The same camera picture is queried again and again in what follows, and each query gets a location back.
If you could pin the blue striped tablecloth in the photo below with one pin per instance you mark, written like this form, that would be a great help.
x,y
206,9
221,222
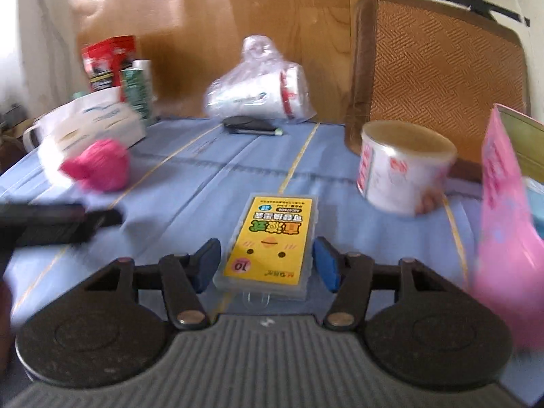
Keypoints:
x,y
119,324

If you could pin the plastic bag with paper cups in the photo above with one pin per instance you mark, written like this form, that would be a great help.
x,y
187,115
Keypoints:
x,y
263,84

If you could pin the brown woven chair back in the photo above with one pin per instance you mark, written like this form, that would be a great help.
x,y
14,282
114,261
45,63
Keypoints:
x,y
437,66

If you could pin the white enamel mug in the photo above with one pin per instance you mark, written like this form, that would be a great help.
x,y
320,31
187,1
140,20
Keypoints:
x,y
33,136

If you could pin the pink macaron tin box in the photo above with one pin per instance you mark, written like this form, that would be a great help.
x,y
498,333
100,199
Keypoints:
x,y
508,276

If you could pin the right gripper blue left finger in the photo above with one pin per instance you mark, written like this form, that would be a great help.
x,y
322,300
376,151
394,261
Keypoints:
x,y
203,264

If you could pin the wooden laminate board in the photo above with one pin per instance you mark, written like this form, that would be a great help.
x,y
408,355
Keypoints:
x,y
190,43

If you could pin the yellow card box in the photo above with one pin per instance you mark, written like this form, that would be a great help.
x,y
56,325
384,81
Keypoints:
x,y
270,252

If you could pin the white red food can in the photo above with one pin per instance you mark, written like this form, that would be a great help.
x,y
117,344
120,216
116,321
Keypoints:
x,y
403,167

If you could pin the person's left hand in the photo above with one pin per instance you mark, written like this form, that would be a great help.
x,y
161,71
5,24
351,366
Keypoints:
x,y
5,325

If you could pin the green patterned drink carton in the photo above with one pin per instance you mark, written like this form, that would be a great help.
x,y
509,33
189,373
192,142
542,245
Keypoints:
x,y
138,90

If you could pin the red snack tin box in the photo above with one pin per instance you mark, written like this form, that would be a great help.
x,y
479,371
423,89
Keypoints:
x,y
104,61

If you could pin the white tissue pack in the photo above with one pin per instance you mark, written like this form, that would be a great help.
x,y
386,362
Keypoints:
x,y
70,129

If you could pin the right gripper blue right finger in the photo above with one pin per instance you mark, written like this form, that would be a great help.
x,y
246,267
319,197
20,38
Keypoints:
x,y
328,262

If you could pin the pink knitted soft cloth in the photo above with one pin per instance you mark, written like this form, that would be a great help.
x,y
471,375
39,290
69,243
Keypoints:
x,y
102,167

